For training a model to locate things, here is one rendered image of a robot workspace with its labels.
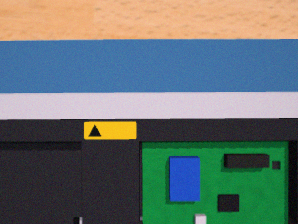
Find green circuit board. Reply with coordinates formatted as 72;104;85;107
142;141;288;224

